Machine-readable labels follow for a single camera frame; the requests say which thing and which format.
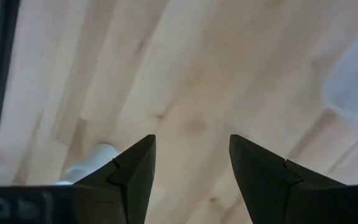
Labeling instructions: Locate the white pill bottle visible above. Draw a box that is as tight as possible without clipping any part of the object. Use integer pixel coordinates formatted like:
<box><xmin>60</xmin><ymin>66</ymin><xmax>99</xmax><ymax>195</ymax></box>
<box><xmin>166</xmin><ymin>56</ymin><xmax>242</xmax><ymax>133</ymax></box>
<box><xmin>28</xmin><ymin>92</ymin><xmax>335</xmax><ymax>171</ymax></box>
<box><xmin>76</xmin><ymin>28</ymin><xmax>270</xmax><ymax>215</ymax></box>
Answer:
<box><xmin>54</xmin><ymin>142</ymin><xmax>120</xmax><ymax>187</ymax></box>

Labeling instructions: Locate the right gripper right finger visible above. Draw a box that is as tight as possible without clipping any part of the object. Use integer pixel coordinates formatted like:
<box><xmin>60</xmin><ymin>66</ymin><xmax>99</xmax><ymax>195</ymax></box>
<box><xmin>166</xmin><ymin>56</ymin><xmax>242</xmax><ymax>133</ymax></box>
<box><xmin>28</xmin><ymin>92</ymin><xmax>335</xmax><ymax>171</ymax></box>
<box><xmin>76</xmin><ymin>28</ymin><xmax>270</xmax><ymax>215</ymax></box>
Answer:
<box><xmin>229</xmin><ymin>134</ymin><xmax>358</xmax><ymax>224</ymax></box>

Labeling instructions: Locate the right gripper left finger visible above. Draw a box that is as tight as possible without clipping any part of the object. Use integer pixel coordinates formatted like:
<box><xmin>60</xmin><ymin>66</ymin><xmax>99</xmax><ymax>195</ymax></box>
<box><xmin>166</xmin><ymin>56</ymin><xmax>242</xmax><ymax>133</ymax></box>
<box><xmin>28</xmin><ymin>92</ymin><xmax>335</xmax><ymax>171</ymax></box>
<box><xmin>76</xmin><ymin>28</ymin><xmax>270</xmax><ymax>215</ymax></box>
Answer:
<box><xmin>0</xmin><ymin>134</ymin><xmax>157</xmax><ymax>224</ymax></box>

